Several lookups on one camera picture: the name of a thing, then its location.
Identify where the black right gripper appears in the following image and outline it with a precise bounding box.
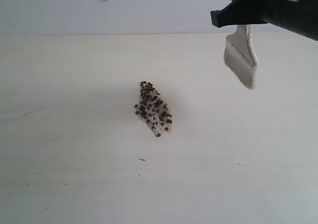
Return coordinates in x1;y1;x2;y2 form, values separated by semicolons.
210;0;318;40

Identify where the wooden paint brush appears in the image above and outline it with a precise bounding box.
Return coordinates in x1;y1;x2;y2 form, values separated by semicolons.
224;25;258;90

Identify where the pile of rice and pellets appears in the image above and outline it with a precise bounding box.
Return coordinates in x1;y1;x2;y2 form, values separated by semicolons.
133;80;173;137

